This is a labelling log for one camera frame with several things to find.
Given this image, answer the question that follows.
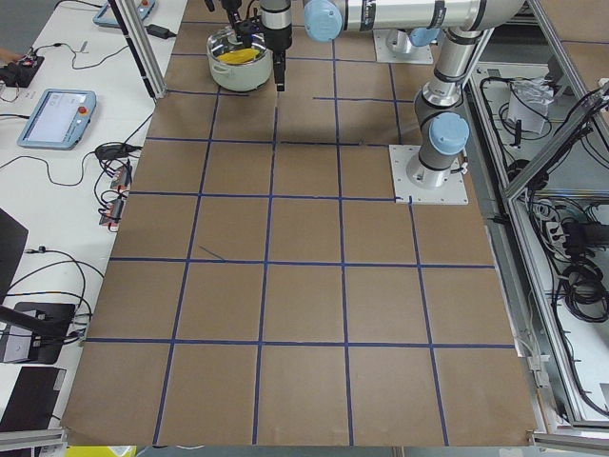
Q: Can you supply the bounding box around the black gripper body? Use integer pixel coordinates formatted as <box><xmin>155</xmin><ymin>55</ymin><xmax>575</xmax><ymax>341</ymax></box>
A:
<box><xmin>220</xmin><ymin>0</ymin><xmax>240</xmax><ymax>14</ymax></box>
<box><xmin>260</xmin><ymin>0</ymin><xmax>292</xmax><ymax>51</ymax></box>

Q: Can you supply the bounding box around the glass pot lid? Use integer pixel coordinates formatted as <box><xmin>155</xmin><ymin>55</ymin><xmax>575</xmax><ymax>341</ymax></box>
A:
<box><xmin>207</xmin><ymin>27</ymin><xmax>239</xmax><ymax>50</ymax></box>

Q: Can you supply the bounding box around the yellow corn cob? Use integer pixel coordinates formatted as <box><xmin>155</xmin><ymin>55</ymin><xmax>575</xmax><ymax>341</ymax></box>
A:
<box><xmin>218</xmin><ymin>48</ymin><xmax>261</xmax><ymax>65</ymax></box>

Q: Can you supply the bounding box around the pale green cooking pot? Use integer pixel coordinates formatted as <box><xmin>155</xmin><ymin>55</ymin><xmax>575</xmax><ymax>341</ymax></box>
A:
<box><xmin>206</xmin><ymin>33</ymin><xmax>272</xmax><ymax>92</ymax></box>

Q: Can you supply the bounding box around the black power adapter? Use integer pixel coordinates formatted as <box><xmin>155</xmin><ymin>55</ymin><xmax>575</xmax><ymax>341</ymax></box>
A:
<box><xmin>146</xmin><ymin>24</ymin><xmax>177</xmax><ymax>39</ymax></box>

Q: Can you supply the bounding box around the far blue teach pendant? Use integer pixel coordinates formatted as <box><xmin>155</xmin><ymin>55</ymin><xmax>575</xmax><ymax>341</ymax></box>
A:
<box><xmin>92</xmin><ymin>0</ymin><xmax>158</xmax><ymax>27</ymax></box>

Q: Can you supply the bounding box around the blue teach pendant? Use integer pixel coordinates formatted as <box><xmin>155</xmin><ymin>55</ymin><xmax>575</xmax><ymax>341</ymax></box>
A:
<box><xmin>92</xmin><ymin>0</ymin><xmax>158</xmax><ymax>27</ymax></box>
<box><xmin>17</xmin><ymin>89</ymin><xmax>97</xmax><ymax>150</ymax></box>

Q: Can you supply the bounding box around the near blue teach pendant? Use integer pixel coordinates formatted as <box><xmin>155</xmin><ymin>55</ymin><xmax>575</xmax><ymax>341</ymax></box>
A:
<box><xmin>17</xmin><ymin>89</ymin><xmax>97</xmax><ymax>150</ymax></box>

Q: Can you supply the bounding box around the black monitor stand base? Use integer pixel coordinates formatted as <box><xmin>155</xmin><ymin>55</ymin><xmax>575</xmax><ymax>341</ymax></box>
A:
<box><xmin>1</xmin><ymin>302</ymin><xmax>75</xmax><ymax>365</ymax></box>

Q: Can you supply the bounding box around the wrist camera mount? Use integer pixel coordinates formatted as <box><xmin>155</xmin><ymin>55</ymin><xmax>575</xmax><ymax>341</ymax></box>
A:
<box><xmin>236</xmin><ymin>16</ymin><xmax>261</xmax><ymax>48</ymax></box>

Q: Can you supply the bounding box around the aluminium frame post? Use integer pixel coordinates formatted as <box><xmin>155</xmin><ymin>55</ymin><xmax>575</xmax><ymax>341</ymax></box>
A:
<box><xmin>108</xmin><ymin>0</ymin><xmax>167</xmax><ymax>100</ymax></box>

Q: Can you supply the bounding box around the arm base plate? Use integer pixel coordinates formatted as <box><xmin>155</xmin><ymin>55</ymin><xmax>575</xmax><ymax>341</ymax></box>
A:
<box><xmin>389</xmin><ymin>145</ymin><xmax>469</xmax><ymax>206</ymax></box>
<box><xmin>373</xmin><ymin>28</ymin><xmax>440</xmax><ymax>65</ymax></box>

